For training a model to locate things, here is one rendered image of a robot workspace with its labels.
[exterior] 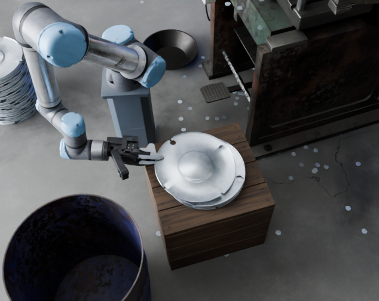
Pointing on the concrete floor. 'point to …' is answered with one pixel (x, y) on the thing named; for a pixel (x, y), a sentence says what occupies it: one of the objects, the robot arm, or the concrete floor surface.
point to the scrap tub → (77, 253)
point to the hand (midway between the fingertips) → (160, 159)
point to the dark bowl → (173, 47)
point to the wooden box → (167, 225)
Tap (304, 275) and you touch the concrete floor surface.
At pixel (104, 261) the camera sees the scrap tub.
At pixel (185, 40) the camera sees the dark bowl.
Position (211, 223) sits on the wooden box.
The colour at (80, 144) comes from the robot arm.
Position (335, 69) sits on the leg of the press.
